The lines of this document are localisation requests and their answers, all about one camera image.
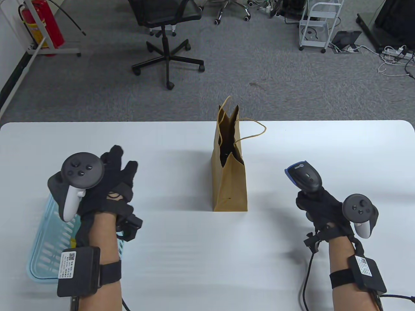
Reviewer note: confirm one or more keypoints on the person's left hand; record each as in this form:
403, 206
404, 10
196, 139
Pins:
120, 194

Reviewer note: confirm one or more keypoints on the person's right hand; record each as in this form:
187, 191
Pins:
324, 210

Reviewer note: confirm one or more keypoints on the black blue barcode scanner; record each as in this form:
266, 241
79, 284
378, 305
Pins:
306, 176

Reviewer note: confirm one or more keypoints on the brown paper bag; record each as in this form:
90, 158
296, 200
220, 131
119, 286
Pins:
228, 188

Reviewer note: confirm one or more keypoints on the person's right forearm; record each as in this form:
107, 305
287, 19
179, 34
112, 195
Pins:
340, 256

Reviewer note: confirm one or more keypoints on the black white tracking controller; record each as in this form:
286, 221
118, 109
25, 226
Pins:
82, 170
360, 209

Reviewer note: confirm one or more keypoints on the black sensor box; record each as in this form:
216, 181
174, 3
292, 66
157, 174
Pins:
81, 272
368, 275

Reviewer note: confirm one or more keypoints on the light blue plastic basket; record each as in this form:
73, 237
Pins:
42, 256

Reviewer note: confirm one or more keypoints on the white whiteboard stand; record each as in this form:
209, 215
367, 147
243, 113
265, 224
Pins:
58, 51

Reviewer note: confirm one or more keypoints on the white power strip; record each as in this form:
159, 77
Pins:
397, 53

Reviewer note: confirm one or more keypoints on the red fire extinguisher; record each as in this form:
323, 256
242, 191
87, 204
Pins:
48, 26

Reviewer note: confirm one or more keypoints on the black office chair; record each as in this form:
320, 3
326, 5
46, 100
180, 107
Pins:
165, 13

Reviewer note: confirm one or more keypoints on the white rolling cart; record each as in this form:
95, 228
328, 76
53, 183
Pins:
319, 22

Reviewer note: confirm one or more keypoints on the black equipment stand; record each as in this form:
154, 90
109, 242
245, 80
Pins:
392, 19

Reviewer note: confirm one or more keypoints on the chrome swivel chair base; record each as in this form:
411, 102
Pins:
231, 8

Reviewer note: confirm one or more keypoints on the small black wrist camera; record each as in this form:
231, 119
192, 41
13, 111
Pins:
313, 243
131, 226

